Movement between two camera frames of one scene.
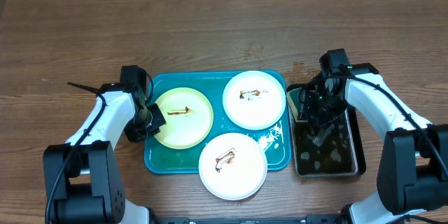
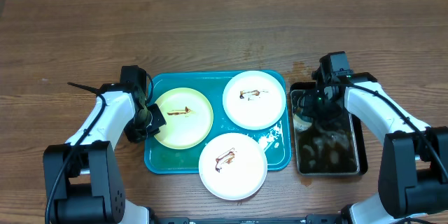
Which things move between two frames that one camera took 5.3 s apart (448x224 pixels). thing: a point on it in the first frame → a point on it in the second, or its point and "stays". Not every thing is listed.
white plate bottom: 233,166 stays
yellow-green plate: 189,117 stays
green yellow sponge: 296,97 → 300,124
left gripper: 138,136 stays
